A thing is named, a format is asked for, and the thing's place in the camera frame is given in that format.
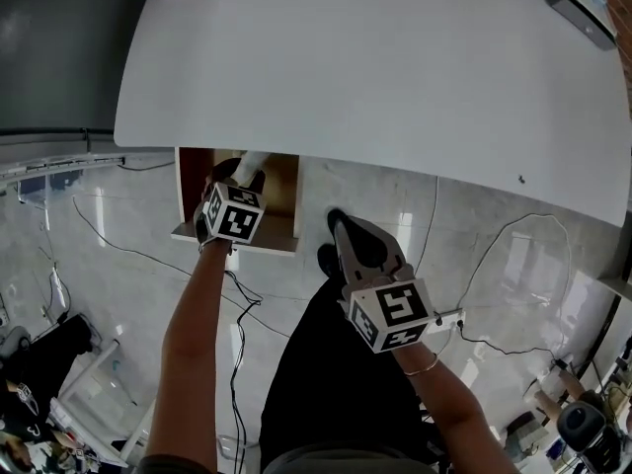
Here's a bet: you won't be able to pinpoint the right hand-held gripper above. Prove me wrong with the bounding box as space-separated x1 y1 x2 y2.
326 207 436 356

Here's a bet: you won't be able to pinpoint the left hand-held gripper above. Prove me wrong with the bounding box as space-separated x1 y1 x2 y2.
194 158 269 246

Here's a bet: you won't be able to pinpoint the white cylinder object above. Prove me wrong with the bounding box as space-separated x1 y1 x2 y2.
233 149 272 183

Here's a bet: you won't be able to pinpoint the person's right forearm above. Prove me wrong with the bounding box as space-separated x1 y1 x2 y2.
392 347 514 474

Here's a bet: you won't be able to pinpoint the person's left forearm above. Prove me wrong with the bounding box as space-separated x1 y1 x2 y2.
143 238 234 474

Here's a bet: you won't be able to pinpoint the person's black shoe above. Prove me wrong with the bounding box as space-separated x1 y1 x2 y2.
317 243 343 279

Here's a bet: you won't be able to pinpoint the white power strip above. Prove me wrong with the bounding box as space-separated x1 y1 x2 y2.
425 307 466 336

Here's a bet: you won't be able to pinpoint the person's black trousers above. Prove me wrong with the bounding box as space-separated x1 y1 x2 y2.
257 277 450 474

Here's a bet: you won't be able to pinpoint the black office chair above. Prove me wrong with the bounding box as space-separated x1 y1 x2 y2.
556 399 624 469

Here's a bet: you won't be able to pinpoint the grey tissue box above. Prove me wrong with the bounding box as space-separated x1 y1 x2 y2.
542 0 619 52

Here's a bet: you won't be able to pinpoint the long black floor cable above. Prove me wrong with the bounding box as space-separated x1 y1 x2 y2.
71 194 293 339

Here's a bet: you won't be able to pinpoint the thin gold bracelet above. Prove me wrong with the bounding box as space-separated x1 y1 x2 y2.
401 352 441 378

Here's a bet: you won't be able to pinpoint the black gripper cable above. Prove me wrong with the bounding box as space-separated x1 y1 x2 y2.
222 268 264 474

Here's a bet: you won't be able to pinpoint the white table frame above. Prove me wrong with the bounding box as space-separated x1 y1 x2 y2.
51 337 160 467

